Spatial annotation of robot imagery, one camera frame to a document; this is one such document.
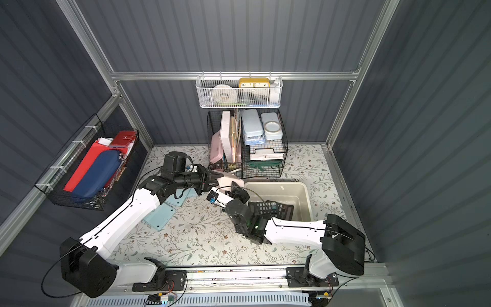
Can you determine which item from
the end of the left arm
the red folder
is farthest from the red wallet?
the end of the left arm

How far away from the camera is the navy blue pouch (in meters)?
0.65

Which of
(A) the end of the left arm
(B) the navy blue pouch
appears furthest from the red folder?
(A) the end of the left arm

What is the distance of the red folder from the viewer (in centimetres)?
68
